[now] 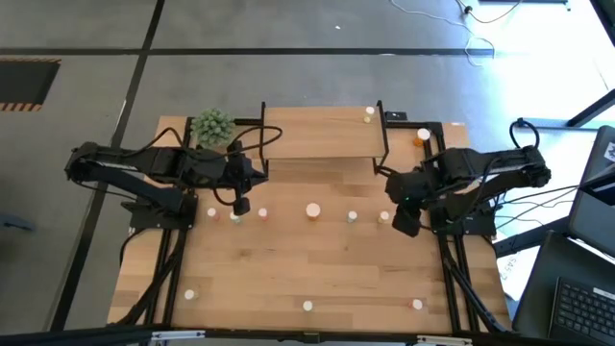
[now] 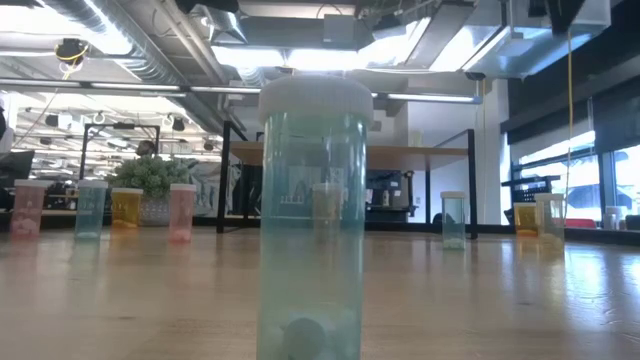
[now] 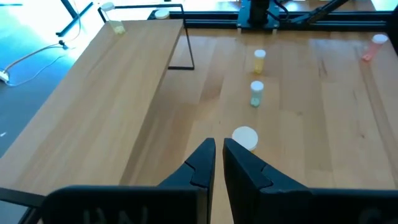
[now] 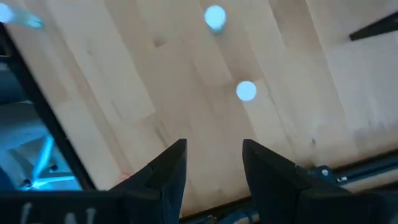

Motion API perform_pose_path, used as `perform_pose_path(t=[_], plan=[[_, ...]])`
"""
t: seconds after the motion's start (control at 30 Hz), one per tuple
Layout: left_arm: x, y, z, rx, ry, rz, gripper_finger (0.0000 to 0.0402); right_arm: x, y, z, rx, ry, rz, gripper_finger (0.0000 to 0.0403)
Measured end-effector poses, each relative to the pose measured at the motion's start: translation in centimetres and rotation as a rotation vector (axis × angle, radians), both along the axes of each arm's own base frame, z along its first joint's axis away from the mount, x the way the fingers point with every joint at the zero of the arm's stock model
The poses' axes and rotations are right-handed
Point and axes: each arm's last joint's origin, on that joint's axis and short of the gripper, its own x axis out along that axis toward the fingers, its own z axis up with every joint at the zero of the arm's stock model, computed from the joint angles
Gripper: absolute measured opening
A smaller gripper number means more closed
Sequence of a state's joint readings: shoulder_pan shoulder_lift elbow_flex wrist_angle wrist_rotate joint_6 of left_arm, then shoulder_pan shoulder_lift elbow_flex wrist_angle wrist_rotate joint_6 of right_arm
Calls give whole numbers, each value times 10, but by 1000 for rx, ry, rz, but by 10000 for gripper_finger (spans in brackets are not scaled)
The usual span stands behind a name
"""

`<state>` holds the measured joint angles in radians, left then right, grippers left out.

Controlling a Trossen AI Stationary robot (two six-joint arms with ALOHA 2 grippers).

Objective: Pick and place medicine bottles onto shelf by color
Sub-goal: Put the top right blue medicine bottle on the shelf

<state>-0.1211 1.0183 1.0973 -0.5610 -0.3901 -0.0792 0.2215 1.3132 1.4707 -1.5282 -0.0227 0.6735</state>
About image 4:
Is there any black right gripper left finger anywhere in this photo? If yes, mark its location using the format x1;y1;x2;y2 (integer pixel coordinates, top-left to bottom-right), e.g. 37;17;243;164
0;139;187;224

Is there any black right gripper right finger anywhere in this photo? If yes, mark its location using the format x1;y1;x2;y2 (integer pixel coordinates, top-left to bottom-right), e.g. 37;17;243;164
242;139;398;224

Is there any yellow medicine bottle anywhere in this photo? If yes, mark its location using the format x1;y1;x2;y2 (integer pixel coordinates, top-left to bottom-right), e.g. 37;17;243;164
235;80;258;103

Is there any silver metal bracket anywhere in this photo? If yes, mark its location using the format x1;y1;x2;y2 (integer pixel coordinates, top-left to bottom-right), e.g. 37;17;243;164
0;101;82;191

